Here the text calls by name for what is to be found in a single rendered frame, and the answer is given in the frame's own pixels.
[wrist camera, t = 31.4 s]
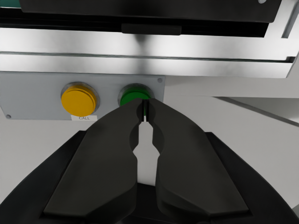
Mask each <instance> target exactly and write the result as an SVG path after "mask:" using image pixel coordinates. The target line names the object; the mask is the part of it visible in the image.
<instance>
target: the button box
mask: <svg viewBox="0 0 299 224"><path fill-rule="evenodd" d="M165 80H166V76H165V75H142V74H108V73H74V72H24V71H0V107H1V109H2V111H3V113H4V115H5V117H6V119H8V120H78V121H97V120H99V119H100V118H101V117H103V116H104V115H106V114H108V113H109V112H111V111H113V110H115V109H117V108H118V107H120V100H121V96H122V94H123V92H124V91H125V90H127V89H129V88H131V87H141V88H144V89H146V90H147V91H148V92H149V93H150V94H151V96H152V98H155V99H157V100H159V101H160V102H162V103H163V100H164V90H165ZM75 85H80V86H84V87H86V88H88V89H89V90H91V91H92V92H93V93H94V95H95V97H96V99H97V105H96V107H95V109H94V111H93V112H92V114H90V115H88V116H84V117H78V116H74V115H72V114H70V113H68V112H67V111H66V110H65V109H64V107H63V105H62V103H61V97H62V95H63V93H64V92H65V91H66V90H67V89H68V88H69V87H71V86H75Z"/></svg>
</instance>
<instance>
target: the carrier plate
mask: <svg viewBox="0 0 299 224"><path fill-rule="evenodd" d="M281 2H282V0H19V3H20V6H21V10H22V12H24V13H41V14H63V15H84V16H115V17H137V18H159V19H180V20H211V21H233V22H254V23H273V22H274V20H275V18H276V15H277V12H278V10H279V7H280V4H281Z"/></svg>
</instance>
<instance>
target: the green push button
mask: <svg viewBox="0 0 299 224"><path fill-rule="evenodd" d="M135 98H142V99H148V98H152V96H151V94H150V93H149V92H148V91H147V90H146V89H144V88H141V87H131V88H129V89H127V90H125V91H124V92H123V94H122V96H121V100H120V106H122V105H124V104H126V103H128V102H130V101H132V100H134V99H135Z"/></svg>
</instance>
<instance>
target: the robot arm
mask: <svg viewBox="0 0 299 224"><path fill-rule="evenodd" d="M144 112H145V116H146V122H149V124H150V125H151V126H152V128H153V139H152V144H153V146H154V147H155V148H156V149H157V150H158V152H159V154H160V156H159V157H158V161H157V171H156V181H155V188H156V197H157V205H158V208H159V210H160V211H161V212H162V213H163V214H165V215H166V216H168V217H169V218H171V219H173V220H174V221H176V222H178V223H179V224H299V218H298V216H297V215H296V214H295V213H294V211H293V210H292V209H291V207H290V206H289V205H288V204H287V202H286V201H285V200H284V199H283V198H282V197H281V196H280V194H279V193H278V192H277V191H276V190H275V189H274V188H273V187H272V186H271V185H270V184H269V183H268V182H267V181H266V180H265V179H264V178H263V177H262V176H261V175H260V174H259V173H258V172H257V171H256V170H254V169H253V168H252V167H251V166H250V165H249V164H248V163H247V162H246V161H244V160H243V159H242V158H241V157H240V156H239V155H238V154H236V153H235V152H234V151H233V150H232V149H231V148H229V147H228V146H227V145H226V144H225V143H224V142H222V141H221V140H220V139H219V138H218V137H217V136H216V135H215V134H214V133H212V132H205V131H203V130H202V129H201V128H200V127H199V126H198V125H197V124H196V123H195V122H193V121H192V120H191V119H190V118H188V117H187V116H185V115H183V114H182V113H180V112H178V111H177V110H175V109H173V108H171V107H170V106H168V105H166V104H164V103H162V102H160V101H159V100H157V99H155V98H148V99H142V98H135V99H134V100H132V101H130V102H128V103H126V104H124V105H122V106H120V107H118V108H117V109H115V110H113V111H111V112H109V113H108V114H106V115H104V116H103V117H101V118H100V119H99V120H97V121H96V122H95V123H94V124H92V125H91V126H90V127H89V128H88V129H87V130H86V131H82V130H79V131H78V132H77V133H76V134H75V135H73V136H72V137H71V138H70V139H69V140H68V141H66V142H65V143H64V144H63V145H62V146H60V147H59V148H58V149H57V150H56V151H55V152H54V153H53V154H52V155H50V156H49V157H48V158H47V159H46V160H45V161H43V162H42V163H41V164H40V165H39V166H38V167H36V168H35V169H34V170H33V171H32V172H31V173H29V174H28V175H27V176H26V177H25V178H24V179H23V180H22V181H21V182H20V183H19V184H18V185H17V186H16V187H15V188H14V189H13V190H12V191H11V192H10V194H9V195H8V196H7V197H6V198H5V199H4V201H3V202H2V203H1V204H0V224H116V223H117V222H119V221H120V220H122V219H123V218H125V217H127V216H128V215H129V214H131V213H132V212H133V211H134V209H135V207H136V200H137V157H136V156H135V155H134V153H133V150H134V149H135V148H136V147H137V146H138V143H139V125H140V124H141V122H144Z"/></svg>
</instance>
